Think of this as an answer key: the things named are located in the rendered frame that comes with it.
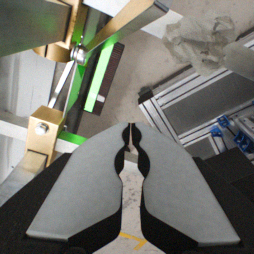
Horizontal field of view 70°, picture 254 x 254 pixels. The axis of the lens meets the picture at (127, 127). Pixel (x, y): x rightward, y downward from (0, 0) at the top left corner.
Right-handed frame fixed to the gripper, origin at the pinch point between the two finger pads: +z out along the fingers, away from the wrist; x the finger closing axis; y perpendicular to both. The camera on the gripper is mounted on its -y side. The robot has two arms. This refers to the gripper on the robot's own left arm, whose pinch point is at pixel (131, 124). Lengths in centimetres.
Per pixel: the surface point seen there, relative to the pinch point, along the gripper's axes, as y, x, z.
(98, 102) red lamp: 10.3, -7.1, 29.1
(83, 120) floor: 53, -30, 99
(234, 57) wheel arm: -2.6, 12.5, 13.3
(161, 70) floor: 18, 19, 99
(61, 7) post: -6.9, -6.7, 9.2
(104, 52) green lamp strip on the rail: -0.6, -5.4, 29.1
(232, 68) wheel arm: -1.2, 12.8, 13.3
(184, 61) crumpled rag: -2.0, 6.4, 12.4
